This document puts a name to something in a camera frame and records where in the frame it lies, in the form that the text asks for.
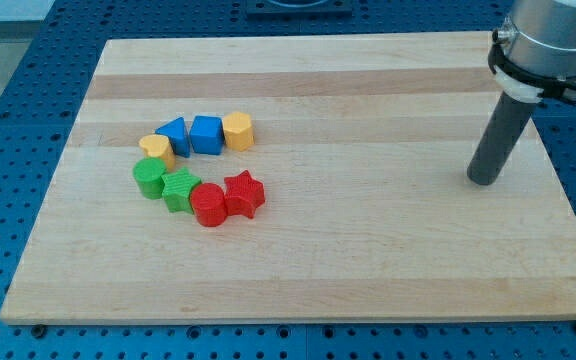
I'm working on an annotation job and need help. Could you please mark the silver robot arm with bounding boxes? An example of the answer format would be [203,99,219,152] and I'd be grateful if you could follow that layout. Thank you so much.
[492,0,576,78]

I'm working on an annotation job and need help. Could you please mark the light wooden board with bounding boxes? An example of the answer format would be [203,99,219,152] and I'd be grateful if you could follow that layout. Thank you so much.
[0,32,576,325]

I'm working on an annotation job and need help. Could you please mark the red star block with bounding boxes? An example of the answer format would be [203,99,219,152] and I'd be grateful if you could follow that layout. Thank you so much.
[224,170,266,219]

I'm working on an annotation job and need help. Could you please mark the yellow hexagon block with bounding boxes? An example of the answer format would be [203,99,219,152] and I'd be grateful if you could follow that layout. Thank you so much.
[222,112,254,151]

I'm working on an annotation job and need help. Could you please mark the blue cube block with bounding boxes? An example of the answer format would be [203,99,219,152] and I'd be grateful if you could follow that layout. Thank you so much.
[189,115,224,155]

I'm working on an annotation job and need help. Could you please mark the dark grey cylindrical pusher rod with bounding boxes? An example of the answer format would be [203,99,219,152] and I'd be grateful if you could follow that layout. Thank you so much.
[467,92,537,186]

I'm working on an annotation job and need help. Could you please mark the green cylinder block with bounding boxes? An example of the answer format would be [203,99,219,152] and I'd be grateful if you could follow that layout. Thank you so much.
[132,157,167,200]

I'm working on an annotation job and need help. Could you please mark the red cylinder block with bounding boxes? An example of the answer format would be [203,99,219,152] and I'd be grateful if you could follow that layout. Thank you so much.
[190,183,227,227]

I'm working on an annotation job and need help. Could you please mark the black cable clamp ring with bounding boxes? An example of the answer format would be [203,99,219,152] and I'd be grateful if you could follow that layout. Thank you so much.
[487,30,576,106]

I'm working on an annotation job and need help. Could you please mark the yellow heart block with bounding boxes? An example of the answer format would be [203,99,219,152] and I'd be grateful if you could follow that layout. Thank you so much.
[138,134,176,171]

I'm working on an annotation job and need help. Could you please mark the blue triangle block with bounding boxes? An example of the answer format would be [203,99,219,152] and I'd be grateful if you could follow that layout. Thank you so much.
[155,117,190,158]

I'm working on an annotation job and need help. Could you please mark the green star block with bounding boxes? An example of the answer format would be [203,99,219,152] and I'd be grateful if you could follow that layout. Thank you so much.
[162,167,202,214]

